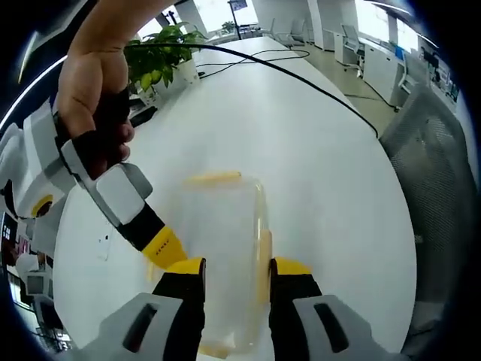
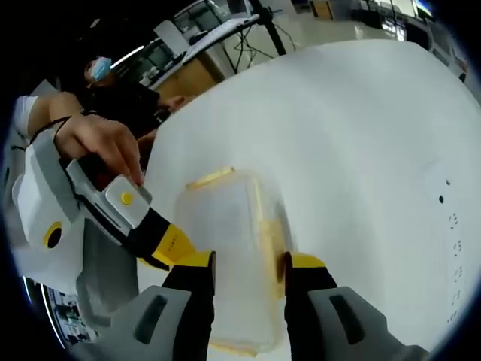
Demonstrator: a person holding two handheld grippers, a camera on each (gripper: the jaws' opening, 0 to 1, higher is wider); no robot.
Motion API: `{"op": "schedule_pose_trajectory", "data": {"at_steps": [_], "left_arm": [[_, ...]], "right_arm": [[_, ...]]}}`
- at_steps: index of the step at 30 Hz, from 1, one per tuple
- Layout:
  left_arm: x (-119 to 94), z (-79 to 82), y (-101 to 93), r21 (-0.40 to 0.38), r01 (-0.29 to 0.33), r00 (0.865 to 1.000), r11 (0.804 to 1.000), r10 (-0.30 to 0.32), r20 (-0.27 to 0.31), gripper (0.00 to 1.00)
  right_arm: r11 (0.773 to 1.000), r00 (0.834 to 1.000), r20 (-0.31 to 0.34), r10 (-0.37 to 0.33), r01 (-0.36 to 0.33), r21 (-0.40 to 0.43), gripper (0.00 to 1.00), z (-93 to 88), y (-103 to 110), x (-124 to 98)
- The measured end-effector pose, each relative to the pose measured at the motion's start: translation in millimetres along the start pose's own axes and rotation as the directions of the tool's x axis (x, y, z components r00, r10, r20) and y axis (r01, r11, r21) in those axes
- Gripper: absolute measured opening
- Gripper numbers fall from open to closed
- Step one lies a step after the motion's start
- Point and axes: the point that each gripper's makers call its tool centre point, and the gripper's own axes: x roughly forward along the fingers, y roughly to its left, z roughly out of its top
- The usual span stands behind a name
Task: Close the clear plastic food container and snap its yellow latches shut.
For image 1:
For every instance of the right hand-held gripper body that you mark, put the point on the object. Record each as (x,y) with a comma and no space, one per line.
(30,161)

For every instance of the person's right hand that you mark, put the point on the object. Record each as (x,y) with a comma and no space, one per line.
(86,82)

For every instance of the white office chair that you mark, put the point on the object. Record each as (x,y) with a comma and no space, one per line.
(353,45)

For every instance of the grey mesh office chair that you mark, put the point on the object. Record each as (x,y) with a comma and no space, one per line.
(428,180)

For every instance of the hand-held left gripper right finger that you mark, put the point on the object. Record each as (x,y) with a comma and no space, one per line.
(293,293)

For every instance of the white low cabinet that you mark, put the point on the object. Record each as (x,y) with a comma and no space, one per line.
(381,67)

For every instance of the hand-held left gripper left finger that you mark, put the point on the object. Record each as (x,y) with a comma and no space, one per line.
(180,297)

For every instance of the screen on black pole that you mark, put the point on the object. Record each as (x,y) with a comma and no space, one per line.
(237,15)

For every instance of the potted green plant white pot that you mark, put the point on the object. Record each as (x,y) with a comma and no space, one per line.
(165,56)

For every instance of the clear box with yellow plastic buckle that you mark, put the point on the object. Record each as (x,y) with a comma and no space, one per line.
(225,225)

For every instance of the black keyboard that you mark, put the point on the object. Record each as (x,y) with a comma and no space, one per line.
(144,116)

